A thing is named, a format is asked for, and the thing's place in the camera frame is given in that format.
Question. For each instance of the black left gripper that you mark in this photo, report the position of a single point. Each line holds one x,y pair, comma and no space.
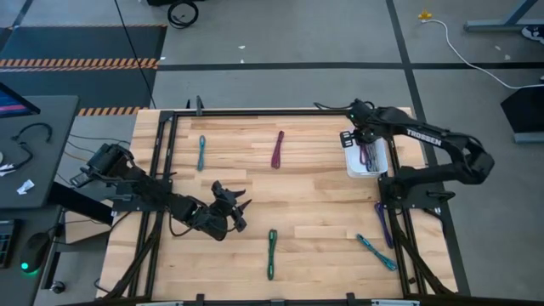
223,204

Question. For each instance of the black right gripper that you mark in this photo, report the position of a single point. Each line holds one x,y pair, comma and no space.
361,136

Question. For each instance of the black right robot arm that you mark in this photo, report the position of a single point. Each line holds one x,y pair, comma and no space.
425,137

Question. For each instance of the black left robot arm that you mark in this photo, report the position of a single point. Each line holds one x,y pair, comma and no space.
149,191

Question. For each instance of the white plastic bin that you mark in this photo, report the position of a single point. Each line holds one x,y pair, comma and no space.
355,168

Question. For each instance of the small yellow object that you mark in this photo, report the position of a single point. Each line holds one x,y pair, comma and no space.
425,16

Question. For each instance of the black box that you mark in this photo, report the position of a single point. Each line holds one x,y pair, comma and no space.
525,110

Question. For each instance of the blue-grey metal table leg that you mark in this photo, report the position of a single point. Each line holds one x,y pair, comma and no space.
489,26

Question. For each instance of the grey desk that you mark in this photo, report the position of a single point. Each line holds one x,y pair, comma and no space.
47,161

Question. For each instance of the person's shoe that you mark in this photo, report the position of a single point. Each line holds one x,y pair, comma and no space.
534,34

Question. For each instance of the black caster wheel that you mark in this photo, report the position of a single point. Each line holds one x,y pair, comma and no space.
58,287

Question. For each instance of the black computer mouse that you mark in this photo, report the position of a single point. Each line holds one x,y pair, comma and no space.
35,251

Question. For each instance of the white paper scrap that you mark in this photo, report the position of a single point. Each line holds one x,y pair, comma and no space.
6,169
25,187

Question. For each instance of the dark hazard-striped floor mat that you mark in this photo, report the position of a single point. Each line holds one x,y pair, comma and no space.
85,42

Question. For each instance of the black keyboard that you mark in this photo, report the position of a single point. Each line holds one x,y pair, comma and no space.
6,244

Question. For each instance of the computer monitor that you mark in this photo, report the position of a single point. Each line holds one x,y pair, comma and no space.
13,106

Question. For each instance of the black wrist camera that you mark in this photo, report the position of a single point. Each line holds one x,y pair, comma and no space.
359,111

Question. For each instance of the black aluminium table frame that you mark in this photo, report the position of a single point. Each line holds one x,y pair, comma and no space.
276,113

